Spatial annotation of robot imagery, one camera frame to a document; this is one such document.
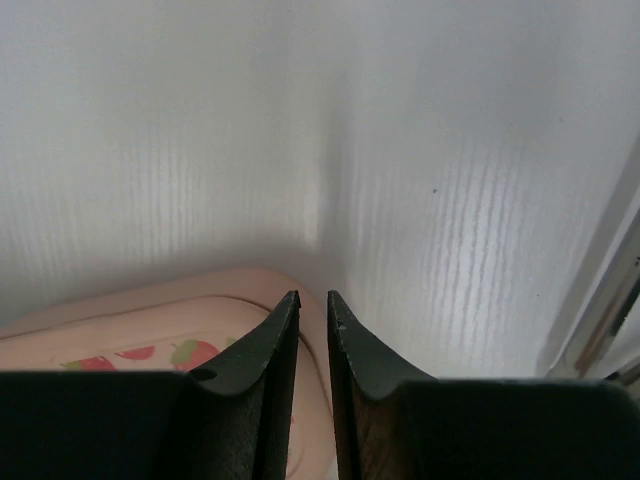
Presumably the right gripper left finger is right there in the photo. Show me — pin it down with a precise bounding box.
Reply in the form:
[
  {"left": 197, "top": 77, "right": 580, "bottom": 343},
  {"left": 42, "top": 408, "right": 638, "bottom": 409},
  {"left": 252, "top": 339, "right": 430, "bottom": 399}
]
[{"left": 1, "top": 291, "right": 300, "bottom": 479}]

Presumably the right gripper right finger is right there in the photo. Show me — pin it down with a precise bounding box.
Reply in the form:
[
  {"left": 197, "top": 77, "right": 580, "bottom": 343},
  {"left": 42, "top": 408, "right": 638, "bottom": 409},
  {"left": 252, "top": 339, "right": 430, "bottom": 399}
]
[{"left": 327, "top": 291, "right": 639, "bottom": 479}]

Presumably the pink box lid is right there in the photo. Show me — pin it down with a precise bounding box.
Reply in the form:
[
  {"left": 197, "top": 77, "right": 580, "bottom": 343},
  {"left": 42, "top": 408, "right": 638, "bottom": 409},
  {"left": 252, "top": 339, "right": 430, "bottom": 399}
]
[{"left": 1, "top": 268, "right": 337, "bottom": 479}]

